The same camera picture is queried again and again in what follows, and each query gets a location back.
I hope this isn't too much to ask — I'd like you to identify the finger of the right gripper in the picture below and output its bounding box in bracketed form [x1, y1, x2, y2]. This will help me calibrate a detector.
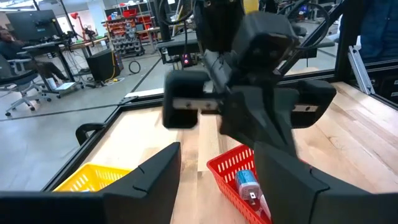
[219, 87, 289, 153]
[267, 88, 296, 156]

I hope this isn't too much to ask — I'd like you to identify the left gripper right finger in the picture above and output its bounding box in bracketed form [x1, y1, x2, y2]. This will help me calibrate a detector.
[254, 142, 376, 224]

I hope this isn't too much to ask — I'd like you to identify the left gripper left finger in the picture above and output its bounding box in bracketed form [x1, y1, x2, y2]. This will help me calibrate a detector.
[104, 142, 182, 224]

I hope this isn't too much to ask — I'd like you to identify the red plastic basket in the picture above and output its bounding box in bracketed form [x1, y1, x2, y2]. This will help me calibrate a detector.
[206, 144, 274, 224]

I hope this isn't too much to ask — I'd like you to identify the teal white wall charger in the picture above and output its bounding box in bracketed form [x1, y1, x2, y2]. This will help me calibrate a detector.
[234, 169, 261, 203]

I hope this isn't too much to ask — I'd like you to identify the yellow plastic basket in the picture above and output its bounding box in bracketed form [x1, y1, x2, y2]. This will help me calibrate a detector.
[53, 162, 133, 192]

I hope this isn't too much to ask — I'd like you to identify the wooden office desk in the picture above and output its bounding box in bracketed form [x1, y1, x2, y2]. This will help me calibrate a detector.
[21, 35, 110, 82]

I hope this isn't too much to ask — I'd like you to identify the grey office chair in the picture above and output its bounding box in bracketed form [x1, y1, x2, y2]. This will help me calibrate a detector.
[0, 53, 53, 118]

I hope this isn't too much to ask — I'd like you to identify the dark grey desk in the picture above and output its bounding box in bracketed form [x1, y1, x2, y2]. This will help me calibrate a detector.
[156, 30, 336, 68]

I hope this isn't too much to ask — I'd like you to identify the red storage bin shelf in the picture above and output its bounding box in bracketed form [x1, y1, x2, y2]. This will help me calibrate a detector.
[101, 1, 158, 58]

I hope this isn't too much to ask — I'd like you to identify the black computer tower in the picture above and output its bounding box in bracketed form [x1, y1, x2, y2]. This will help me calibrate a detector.
[86, 48, 124, 83]

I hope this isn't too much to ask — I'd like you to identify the silver aluminium extrusion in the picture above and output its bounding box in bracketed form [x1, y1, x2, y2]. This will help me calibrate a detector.
[347, 45, 376, 96]

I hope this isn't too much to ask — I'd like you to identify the black pole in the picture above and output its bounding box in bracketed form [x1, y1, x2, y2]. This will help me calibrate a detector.
[335, 0, 363, 82]

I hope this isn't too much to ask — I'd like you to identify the person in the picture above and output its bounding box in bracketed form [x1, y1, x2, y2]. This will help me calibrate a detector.
[0, 27, 68, 82]
[357, 0, 398, 65]

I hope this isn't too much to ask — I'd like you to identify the red desk lamp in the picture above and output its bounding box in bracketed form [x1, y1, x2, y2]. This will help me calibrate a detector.
[69, 11, 82, 32]

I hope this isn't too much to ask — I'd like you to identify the black computer monitor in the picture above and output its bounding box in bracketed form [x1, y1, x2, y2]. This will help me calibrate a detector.
[5, 9, 65, 44]

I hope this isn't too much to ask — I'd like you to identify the coiled black cable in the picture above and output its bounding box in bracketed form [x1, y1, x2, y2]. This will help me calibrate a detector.
[127, 59, 142, 75]

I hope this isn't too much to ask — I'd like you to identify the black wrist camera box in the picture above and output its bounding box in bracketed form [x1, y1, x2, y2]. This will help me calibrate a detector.
[235, 12, 299, 74]

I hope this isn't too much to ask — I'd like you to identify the black frame clamp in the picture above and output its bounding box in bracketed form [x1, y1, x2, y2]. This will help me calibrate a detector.
[75, 122, 107, 146]

